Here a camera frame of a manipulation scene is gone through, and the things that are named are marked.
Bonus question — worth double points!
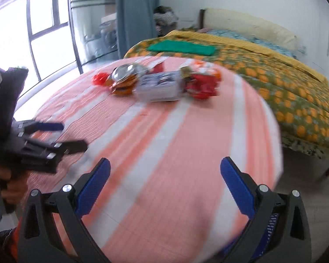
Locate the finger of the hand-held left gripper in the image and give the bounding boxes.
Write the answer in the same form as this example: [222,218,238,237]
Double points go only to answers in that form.
[42,140,88,157]
[16,120,65,136]

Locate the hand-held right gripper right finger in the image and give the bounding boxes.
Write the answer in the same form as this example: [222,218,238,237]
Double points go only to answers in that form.
[220,157,312,263]

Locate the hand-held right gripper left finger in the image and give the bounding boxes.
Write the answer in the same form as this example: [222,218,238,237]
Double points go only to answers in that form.
[18,157,111,263]

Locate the red snack packet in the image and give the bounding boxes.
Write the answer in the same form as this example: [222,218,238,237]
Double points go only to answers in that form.
[185,73,219,100]

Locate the person's left hand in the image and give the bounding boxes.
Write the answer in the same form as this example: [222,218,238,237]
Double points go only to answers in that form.
[0,163,28,206]

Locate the small red wrapper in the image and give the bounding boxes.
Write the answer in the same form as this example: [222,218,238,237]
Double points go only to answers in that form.
[93,72,110,86]

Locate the orange snack packet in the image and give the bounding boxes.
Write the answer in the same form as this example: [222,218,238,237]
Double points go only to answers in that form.
[110,80,139,97]

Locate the pink white striped tablecloth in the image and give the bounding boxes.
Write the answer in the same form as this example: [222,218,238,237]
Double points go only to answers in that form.
[15,56,284,263]

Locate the white blue carton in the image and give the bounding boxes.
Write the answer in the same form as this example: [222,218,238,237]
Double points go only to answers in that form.
[134,71,185,102]

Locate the green orange patterned quilt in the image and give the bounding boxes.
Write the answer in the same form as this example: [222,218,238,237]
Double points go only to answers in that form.
[125,30,329,160]

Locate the boxes behind glass door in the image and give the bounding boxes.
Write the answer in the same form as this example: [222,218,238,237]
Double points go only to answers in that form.
[84,0,118,58]

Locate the orange white packet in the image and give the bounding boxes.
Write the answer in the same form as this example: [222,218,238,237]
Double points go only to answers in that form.
[190,60,222,81]

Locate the blue curtain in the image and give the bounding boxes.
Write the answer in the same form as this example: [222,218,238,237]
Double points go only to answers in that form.
[116,0,161,59]

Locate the yellow blanket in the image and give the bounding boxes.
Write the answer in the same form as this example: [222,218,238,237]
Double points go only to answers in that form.
[166,30,329,84]

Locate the green folded cloth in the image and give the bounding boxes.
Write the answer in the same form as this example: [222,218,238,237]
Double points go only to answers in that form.
[148,41,216,56]

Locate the blue floral pillow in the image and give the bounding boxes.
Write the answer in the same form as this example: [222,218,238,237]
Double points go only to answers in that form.
[208,29,297,58]

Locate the pile of clothes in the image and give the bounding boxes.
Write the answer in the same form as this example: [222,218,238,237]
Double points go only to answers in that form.
[154,5,179,37]

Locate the cream headboard cushion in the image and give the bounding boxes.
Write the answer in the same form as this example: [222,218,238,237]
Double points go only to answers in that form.
[204,8,298,50]

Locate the black window frame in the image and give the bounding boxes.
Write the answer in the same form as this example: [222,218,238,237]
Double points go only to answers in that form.
[0,0,81,83]

